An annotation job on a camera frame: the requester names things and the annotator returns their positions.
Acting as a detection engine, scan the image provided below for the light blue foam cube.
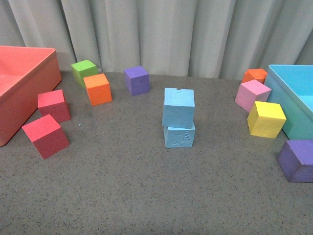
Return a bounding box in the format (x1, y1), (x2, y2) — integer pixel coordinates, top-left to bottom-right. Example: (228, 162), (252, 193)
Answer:
(163, 123), (196, 148)
(162, 88), (195, 129)

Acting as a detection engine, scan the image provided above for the purple foam cube far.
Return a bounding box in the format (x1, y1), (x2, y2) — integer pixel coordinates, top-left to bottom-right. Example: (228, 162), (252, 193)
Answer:
(124, 66), (150, 96)

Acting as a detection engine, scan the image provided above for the orange foam cube left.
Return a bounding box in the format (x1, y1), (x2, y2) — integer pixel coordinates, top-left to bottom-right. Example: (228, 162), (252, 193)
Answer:
(83, 73), (112, 106)

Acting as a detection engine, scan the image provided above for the grey pleated curtain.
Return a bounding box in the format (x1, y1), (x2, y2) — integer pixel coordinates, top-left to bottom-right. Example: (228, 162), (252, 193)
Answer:
(0, 0), (313, 79)

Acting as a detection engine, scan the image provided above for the green foam cube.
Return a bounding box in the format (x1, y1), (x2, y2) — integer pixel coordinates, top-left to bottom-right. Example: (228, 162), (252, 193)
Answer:
(71, 60), (98, 88)

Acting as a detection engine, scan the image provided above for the pink foam cube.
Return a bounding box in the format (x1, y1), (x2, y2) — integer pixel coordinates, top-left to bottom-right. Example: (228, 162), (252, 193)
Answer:
(235, 80), (272, 113)

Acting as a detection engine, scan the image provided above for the red foam cube rear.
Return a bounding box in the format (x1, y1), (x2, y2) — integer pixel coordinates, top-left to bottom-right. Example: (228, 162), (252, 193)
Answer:
(38, 89), (71, 122)

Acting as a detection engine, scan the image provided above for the red foam cube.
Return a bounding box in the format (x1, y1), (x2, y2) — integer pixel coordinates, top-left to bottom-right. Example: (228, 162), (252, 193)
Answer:
(22, 114), (69, 159)
(38, 89), (71, 122)

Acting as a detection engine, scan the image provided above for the yellow foam cube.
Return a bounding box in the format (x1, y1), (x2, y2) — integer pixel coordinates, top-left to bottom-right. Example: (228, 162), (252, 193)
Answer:
(247, 101), (287, 139)

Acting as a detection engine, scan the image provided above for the red foam cube front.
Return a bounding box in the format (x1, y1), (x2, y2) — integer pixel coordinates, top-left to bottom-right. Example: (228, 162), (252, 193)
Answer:
(22, 114), (69, 159)

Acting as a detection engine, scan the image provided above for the orange foam cube by bin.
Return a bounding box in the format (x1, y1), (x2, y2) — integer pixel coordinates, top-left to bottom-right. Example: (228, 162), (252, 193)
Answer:
(242, 69), (267, 84)

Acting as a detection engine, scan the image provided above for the red plastic bin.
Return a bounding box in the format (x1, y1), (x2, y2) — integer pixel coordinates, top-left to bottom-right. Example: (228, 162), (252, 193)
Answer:
(0, 46), (62, 146)

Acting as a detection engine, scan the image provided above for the light blue plastic bin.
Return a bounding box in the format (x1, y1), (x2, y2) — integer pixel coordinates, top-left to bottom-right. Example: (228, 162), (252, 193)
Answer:
(265, 65), (313, 140)

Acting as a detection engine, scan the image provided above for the purple foam cube near bin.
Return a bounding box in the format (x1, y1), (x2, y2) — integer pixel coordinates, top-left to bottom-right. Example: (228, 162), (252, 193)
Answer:
(277, 140), (313, 183)

